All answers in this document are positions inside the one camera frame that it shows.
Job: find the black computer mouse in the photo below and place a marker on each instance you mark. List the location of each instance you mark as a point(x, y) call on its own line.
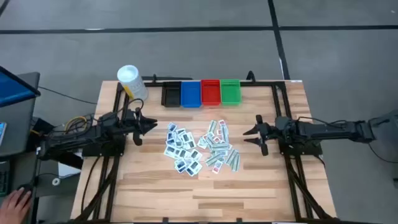
point(26, 187)

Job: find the red plastic bin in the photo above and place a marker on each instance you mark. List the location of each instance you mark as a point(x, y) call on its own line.
point(211, 92)

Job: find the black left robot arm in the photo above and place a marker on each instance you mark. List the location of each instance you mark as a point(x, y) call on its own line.
point(77, 137)

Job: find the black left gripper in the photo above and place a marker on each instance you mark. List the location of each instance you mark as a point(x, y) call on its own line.
point(137, 129)

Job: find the smartphone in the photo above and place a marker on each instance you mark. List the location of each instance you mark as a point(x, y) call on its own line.
point(2, 133)

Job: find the white wipes canister yellow stripe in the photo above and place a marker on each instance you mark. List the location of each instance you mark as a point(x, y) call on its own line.
point(133, 82)

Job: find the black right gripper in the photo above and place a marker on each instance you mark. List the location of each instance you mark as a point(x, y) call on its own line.
point(268, 140)

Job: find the green striped strip packet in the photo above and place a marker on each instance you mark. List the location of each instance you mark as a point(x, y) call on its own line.
point(237, 162)
point(212, 126)
point(220, 146)
point(224, 133)
point(214, 159)
point(209, 138)
point(231, 157)

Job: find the black aluminium table frame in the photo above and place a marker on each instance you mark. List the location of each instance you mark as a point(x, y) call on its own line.
point(155, 84)

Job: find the green plastic bin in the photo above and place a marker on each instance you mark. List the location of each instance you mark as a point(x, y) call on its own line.
point(230, 91)

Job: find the black keyboard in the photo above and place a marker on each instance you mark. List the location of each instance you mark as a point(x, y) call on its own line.
point(3, 180)

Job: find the white paper sheet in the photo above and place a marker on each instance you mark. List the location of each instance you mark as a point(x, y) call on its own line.
point(66, 171)

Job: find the grey floor stand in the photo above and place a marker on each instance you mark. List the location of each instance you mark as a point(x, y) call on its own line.
point(388, 124)

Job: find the laptop with blue screen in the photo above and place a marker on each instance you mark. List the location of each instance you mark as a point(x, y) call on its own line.
point(18, 124)

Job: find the monitor with blue screen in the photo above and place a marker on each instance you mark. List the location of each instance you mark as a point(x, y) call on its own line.
point(15, 88)

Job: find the blue plastic bin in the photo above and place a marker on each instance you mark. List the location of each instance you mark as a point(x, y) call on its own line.
point(191, 93)

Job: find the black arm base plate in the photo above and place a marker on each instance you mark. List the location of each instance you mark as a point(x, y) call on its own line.
point(311, 151)
point(93, 152)

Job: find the white packet red print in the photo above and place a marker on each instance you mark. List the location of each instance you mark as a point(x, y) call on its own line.
point(218, 132)
point(221, 122)
point(202, 139)
point(228, 145)
point(217, 140)
point(217, 166)

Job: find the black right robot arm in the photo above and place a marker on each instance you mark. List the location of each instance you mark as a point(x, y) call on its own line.
point(326, 130)

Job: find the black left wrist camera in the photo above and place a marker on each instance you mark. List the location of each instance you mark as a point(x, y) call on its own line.
point(130, 116)

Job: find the white tape roll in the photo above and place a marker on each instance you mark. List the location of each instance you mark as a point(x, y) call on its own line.
point(53, 181)

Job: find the black plastic bin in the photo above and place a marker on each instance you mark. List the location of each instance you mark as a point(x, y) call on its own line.
point(171, 93)

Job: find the person's hand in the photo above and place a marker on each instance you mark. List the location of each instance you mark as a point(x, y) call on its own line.
point(14, 208)

